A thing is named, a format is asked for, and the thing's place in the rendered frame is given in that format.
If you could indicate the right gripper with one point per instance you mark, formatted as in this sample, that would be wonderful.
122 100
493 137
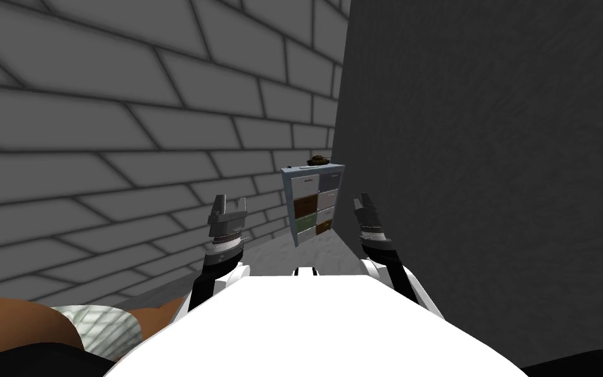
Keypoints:
370 221

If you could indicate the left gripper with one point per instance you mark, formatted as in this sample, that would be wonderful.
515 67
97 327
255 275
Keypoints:
226 225

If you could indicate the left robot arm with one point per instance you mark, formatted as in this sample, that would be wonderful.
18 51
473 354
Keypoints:
211 278

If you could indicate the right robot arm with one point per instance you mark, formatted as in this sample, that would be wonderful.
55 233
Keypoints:
391 264

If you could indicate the pale blue drawer cabinet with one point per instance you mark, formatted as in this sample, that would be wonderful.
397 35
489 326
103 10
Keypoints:
312 204

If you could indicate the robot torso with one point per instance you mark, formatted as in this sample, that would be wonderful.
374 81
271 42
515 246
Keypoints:
312 324

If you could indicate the brown sofa with pale cushion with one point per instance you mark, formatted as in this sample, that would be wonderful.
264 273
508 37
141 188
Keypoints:
13 322

